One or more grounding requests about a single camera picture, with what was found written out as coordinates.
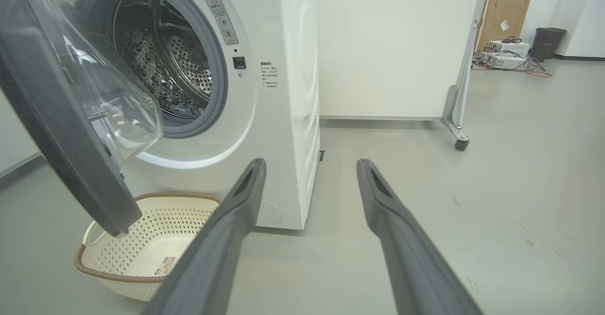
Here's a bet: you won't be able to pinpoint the black trash bin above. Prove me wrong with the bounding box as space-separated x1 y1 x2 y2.
531 27 567 63

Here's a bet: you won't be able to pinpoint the brown cardboard box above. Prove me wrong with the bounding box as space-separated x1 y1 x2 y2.
476 0 534 53

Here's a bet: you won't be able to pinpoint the white partition panel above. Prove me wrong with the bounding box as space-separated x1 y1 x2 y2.
315 0 487 121

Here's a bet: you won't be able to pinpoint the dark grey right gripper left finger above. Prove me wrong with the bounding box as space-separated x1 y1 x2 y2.
142 158 267 315

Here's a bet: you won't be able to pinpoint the paper label inside basket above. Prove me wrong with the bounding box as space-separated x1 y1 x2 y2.
153 256 180 278

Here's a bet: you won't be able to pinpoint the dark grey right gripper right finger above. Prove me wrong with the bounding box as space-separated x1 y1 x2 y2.
356 158 483 315

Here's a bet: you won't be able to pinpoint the white front-load washing machine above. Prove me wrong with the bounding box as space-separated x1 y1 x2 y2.
38 0 322 231

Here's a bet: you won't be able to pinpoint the white perforated equipment box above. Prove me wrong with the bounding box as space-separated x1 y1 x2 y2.
487 40 531 58

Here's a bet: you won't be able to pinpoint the white perforated laundry basket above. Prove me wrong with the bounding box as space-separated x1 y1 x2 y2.
74 192 222 303

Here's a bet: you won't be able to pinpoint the white electronic devices with cables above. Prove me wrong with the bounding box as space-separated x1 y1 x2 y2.
471 37 553 79

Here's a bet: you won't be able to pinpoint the stainless steel washing machine drum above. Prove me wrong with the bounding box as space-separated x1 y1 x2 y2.
111 0 214 118

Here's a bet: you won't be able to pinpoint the grey partition leg with caster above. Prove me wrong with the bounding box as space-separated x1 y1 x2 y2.
441 0 493 152

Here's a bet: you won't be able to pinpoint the dark washing machine door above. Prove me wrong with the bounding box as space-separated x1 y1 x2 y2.
0 0 164 239

